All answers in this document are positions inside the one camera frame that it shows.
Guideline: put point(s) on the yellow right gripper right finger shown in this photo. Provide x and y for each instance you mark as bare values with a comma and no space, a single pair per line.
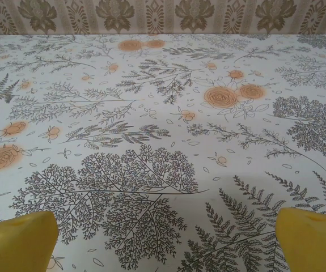
313,243

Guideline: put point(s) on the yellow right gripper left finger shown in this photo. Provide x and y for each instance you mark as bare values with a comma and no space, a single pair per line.
15,243

